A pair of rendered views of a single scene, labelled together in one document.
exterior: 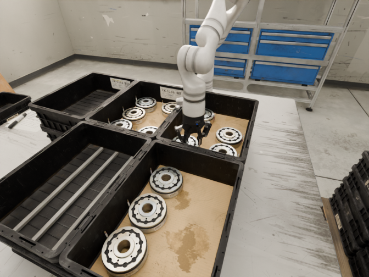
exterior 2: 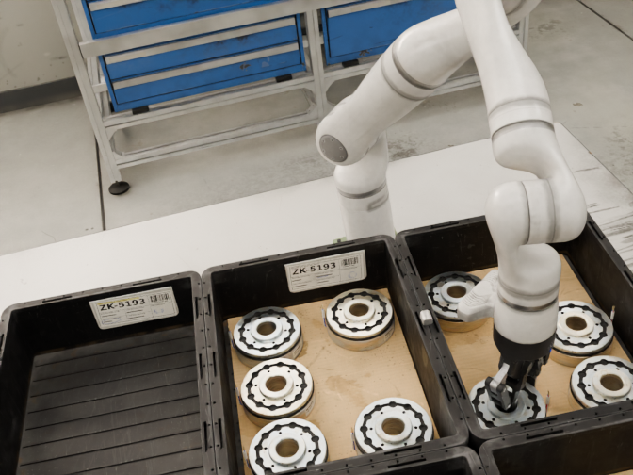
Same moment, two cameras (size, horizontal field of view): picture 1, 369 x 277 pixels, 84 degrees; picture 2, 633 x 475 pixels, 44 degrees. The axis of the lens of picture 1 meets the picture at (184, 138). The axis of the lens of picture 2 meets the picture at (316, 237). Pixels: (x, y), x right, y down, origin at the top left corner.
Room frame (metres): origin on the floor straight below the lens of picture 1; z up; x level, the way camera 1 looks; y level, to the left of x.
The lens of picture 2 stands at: (0.10, 0.47, 1.71)
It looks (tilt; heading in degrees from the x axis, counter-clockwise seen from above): 39 degrees down; 334
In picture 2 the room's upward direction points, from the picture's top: 8 degrees counter-clockwise
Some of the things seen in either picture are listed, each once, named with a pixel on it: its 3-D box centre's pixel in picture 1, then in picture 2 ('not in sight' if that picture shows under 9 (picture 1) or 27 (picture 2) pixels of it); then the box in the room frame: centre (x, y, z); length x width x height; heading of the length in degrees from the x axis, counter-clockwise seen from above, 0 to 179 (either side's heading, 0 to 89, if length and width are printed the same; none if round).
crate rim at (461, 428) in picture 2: (145, 104); (318, 349); (0.77, 0.17, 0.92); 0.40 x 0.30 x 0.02; 158
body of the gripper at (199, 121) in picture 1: (193, 121); (523, 343); (0.59, -0.03, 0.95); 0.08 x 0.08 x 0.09
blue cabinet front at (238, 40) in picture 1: (217, 52); (197, 20); (2.59, -0.40, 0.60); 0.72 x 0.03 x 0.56; 74
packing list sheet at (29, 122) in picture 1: (42, 112); not in sight; (1.04, 0.85, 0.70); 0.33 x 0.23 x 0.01; 164
